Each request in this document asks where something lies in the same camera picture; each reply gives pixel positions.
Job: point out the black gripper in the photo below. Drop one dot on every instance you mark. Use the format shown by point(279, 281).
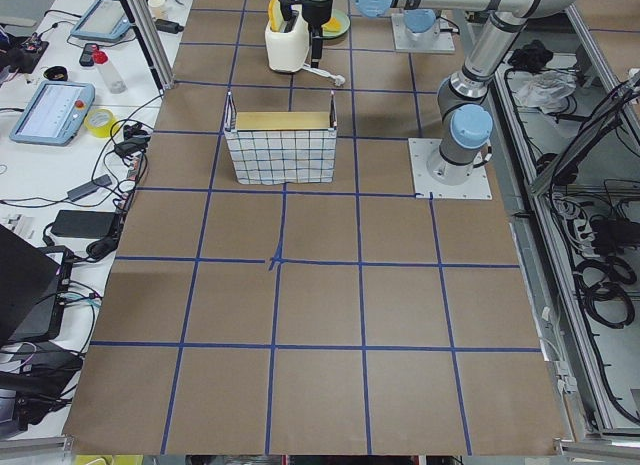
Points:
point(319, 12)

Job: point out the white two-slot toaster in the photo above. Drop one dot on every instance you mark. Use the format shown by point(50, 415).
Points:
point(287, 51)

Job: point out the bread slice in toaster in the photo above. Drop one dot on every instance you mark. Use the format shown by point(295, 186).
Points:
point(276, 20)

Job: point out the bread piece on plate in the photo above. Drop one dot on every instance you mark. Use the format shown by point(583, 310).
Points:
point(332, 27)

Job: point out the light green plate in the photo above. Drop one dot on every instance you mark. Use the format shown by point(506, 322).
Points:
point(345, 20)

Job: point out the blue teach pendant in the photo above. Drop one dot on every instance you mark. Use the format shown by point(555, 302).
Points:
point(104, 21)
point(55, 113)

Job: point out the clear bottle red cap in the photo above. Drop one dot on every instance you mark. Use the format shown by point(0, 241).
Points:
point(110, 75)

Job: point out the yellow tape roll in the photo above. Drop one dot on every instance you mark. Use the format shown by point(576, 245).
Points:
point(101, 123)

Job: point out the black power adapter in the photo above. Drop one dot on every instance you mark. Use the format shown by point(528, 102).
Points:
point(83, 224)

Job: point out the wire basket with wooden shelf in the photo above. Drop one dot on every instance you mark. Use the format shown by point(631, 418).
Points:
point(273, 148)

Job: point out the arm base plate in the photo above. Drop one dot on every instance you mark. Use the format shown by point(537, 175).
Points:
point(435, 178)
point(425, 35)

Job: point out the aluminium frame post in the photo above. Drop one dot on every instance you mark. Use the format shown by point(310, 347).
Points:
point(140, 18)

